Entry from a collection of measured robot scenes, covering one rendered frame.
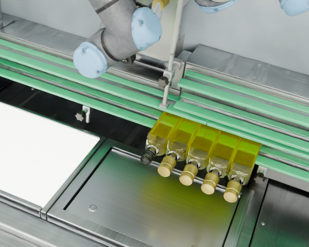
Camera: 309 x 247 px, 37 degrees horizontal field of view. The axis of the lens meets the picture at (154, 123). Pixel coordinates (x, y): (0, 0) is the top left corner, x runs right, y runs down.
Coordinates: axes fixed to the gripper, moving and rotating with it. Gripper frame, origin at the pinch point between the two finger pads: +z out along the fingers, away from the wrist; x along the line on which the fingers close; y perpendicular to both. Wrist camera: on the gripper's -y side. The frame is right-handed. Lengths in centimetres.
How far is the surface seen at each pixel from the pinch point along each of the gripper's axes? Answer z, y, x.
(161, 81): -13.0, -10.9, -10.4
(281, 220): -14, -41, -52
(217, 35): 12.9, -6.6, -17.4
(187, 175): -28.1, -24.3, -25.3
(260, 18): 12.7, 2.1, -28.0
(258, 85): -0.2, -10.7, -33.7
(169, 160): -25.4, -24.3, -19.5
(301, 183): 0, -38, -55
